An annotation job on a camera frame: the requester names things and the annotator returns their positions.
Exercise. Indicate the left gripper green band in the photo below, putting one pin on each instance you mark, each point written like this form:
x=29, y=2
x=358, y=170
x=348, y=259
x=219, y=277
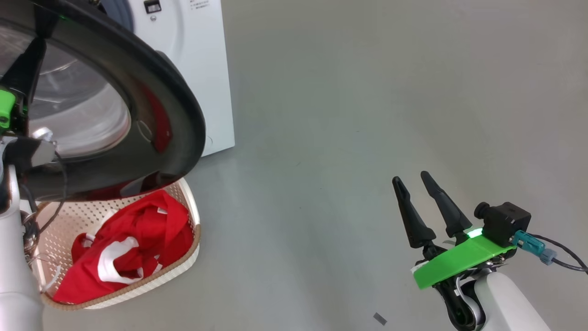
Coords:
x=5, y=108

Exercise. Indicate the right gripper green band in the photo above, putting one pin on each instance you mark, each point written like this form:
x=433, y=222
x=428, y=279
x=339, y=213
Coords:
x=455, y=262

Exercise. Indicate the black washer door glass bowl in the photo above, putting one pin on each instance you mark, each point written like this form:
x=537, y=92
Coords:
x=161, y=115

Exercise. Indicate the red and white garment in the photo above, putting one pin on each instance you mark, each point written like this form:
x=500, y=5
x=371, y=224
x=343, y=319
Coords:
x=147, y=230

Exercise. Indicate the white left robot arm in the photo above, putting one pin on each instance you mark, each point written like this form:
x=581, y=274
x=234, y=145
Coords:
x=14, y=276

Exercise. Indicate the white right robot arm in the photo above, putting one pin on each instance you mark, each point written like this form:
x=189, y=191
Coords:
x=510, y=303

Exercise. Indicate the grey rubber door gasket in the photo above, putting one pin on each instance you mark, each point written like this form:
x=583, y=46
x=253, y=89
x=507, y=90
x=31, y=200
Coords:
x=117, y=11

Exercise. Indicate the black door latch socket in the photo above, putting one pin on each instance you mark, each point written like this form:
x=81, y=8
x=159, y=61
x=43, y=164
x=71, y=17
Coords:
x=152, y=6

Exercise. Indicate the cream laundry basket brown rim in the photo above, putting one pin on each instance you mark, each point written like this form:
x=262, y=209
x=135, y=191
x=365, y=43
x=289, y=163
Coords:
x=59, y=225

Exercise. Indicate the white front-load washing machine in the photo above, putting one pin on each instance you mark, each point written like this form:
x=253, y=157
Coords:
x=202, y=69

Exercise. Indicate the small grey floor tape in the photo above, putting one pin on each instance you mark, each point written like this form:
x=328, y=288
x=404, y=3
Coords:
x=380, y=318

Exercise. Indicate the small printed text sticker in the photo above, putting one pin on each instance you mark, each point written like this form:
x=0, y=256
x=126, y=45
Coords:
x=200, y=4

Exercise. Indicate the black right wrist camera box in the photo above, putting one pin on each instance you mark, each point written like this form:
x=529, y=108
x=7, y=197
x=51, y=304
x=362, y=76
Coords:
x=505, y=221

